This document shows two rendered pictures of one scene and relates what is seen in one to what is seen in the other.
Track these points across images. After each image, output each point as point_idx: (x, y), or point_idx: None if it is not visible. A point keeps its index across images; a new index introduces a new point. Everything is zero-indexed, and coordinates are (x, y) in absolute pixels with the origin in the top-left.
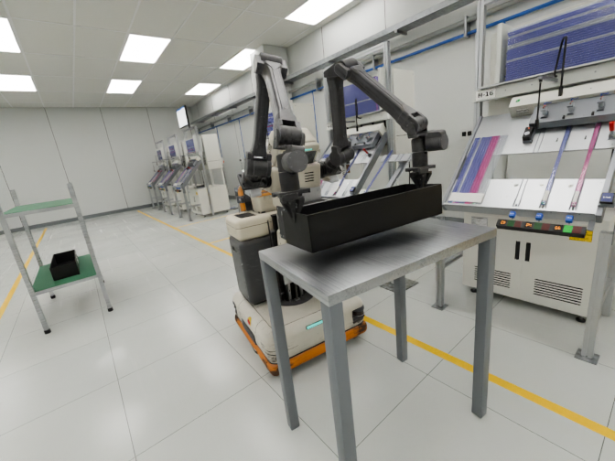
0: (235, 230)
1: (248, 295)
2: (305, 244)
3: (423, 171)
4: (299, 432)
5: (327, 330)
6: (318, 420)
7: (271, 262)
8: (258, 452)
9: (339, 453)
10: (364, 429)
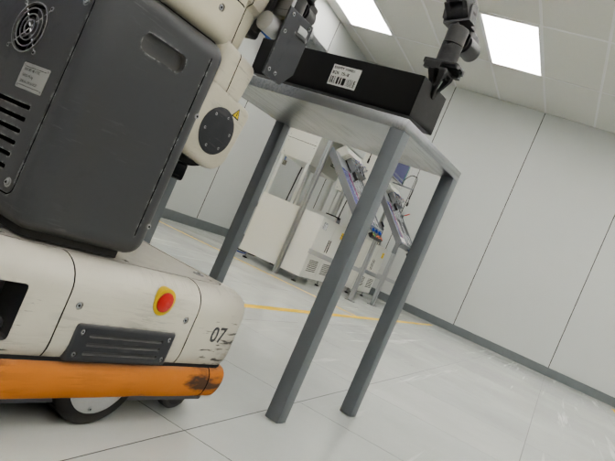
0: (237, 9)
1: (147, 223)
2: (429, 124)
3: None
4: None
5: (446, 202)
6: (254, 400)
7: (423, 140)
8: (334, 455)
9: (391, 326)
10: (250, 377)
